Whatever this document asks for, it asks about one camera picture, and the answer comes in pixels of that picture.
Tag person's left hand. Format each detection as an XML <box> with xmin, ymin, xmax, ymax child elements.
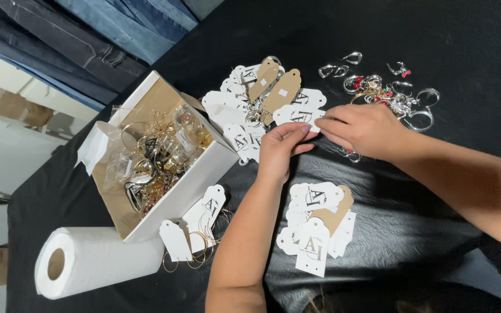
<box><xmin>257</xmin><ymin>123</ymin><xmax>320</xmax><ymax>183</ymax></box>

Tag person's right hand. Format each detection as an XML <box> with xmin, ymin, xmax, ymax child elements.
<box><xmin>315</xmin><ymin>103</ymin><xmax>408</xmax><ymax>163</ymax></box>

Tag white logo hang tag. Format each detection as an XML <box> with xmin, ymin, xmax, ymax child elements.
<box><xmin>272</xmin><ymin>104</ymin><xmax>327</xmax><ymax>133</ymax></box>

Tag single silver cherry earring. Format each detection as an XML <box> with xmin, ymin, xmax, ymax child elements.
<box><xmin>337</xmin><ymin>147</ymin><xmax>362</xmax><ymax>164</ymax></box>

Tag heap of silver cherry earrings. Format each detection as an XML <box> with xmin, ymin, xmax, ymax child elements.
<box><xmin>318</xmin><ymin>51</ymin><xmax>441</xmax><ymax>134</ymax></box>

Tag brown kraft tag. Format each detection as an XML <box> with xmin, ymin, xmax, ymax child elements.
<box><xmin>260</xmin><ymin>69</ymin><xmax>302</xmax><ymax>127</ymax></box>
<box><xmin>309</xmin><ymin>185</ymin><xmax>355</xmax><ymax>236</ymax></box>
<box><xmin>248</xmin><ymin>58</ymin><xmax>281</xmax><ymax>103</ymax></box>

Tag pile of white paper tags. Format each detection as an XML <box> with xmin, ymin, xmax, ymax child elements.
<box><xmin>276</xmin><ymin>182</ymin><xmax>357</xmax><ymax>278</ymax></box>
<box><xmin>201</xmin><ymin>56</ymin><xmax>328</xmax><ymax>165</ymax></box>

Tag black tablecloth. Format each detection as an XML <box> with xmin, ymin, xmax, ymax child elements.
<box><xmin>6</xmin><ymin>0</ymin><xmax>501</xmax><ymax>313</ymax></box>

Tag white tag with gold hoops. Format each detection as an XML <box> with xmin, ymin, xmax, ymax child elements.
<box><xmin>159</xmin><ymin>219</ymin><xmax>194</xmax><ymax>263</ymax></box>
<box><xmin>201</xmin><ymin>184</ymin><xmax>227</xmax><ymax>228</ymax></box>
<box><xmin>179</xmin><ymin>203</ymin><xmax>217</xmax><ymax>255</ymax></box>

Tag white cardboard box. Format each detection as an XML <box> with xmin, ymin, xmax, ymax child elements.
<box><xmin>90</xmin><ymin>70</ymin><xmax>239</xmax><ymax>243</ymax></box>

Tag heap of mixed jewelry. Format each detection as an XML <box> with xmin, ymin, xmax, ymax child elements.
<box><xmin>105</xmin><ymin>104</ymin><xmax>215</xmax><ymax>216</ymax></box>

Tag bunch of gold hoop earrings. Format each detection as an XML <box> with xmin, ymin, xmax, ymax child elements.
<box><xmin>162</xmin><ymin>208</ymin><xmax>235</xmax><ymax>274</ymax></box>

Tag clear plastic bags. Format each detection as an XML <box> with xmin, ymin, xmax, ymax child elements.
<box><xmin>75</xmin><ymin>120</ymin><xmax>126</xmax><ymax>177</ymax></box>

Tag stack of denim jeans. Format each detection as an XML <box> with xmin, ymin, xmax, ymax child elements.
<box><xmin>0</xmin><ymin>0</ymin><xmax>225</xmax><ymax>112</ymax></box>

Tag white paper towel roll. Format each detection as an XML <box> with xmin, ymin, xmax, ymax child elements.
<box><xmin>34</xmin><ymin>226</ymin><xmax>165</xmax><ymax>301</ymax></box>

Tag silver ring earrings cluster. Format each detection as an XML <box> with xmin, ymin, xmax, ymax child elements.
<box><xmin>245</xmin><ymin>97</ymin><xmax>274</xmax><ymax>129</ymax></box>

